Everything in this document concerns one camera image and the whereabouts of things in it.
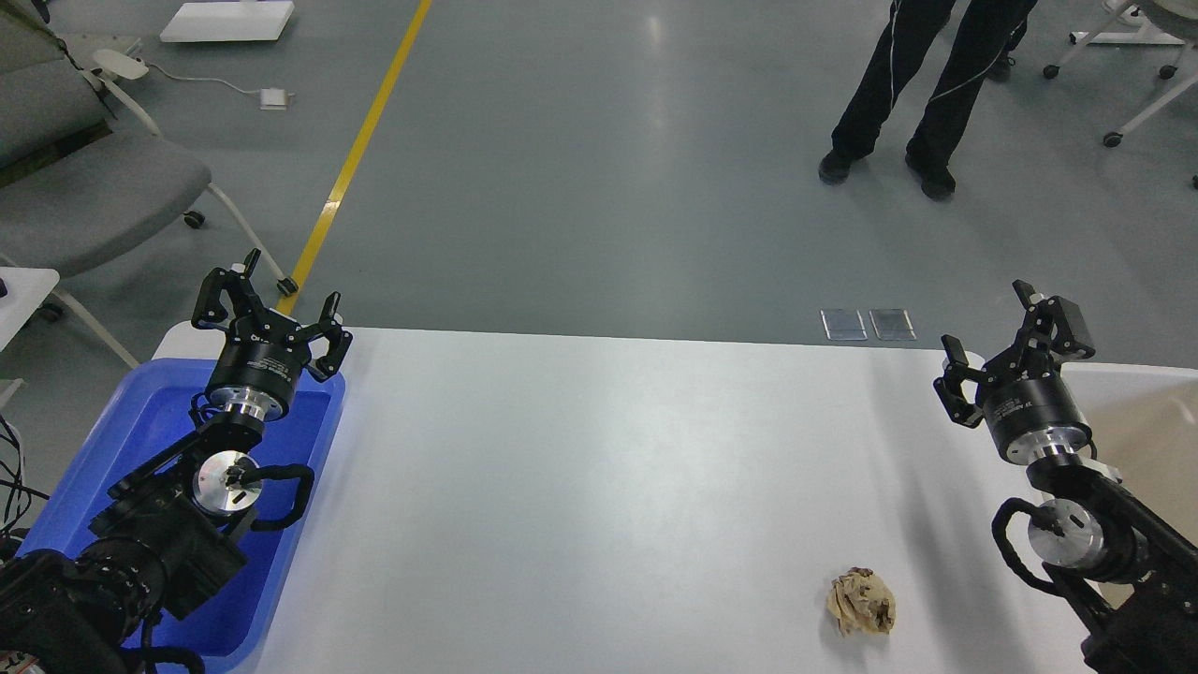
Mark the brown paper ball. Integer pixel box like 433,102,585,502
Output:
825,566,896,638

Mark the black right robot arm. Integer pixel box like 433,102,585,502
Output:
933,280,1197,673

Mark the left metal floor plate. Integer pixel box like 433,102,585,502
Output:
819,308,869,342

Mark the small white side table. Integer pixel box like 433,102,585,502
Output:
1,266,60,350

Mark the white flat board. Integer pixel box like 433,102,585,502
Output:
159,1,295,43

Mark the person in black trousers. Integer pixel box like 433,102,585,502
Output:
818,0,1040,201

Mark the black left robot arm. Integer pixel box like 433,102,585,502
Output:
4,249,353,673

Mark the white power adapter with cable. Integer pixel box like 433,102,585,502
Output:
139,60,295,111

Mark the grey office chair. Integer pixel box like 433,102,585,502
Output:
0,10,300,368

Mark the black cable bundle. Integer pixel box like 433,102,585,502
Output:
0,412,48,544

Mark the beige plastic bin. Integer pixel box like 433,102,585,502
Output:
1061,362,1198,609

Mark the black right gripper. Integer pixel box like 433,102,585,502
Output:
933,280,1096,466

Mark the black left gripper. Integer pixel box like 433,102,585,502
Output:
192,248,353,421

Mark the right metal floor plate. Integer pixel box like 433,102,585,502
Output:
869,308,916,342

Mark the metal floor plate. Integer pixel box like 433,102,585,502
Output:
869,308,916,342
819,308,869,342

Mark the white wheeled chair base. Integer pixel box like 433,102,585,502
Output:
1040,1,1194,148

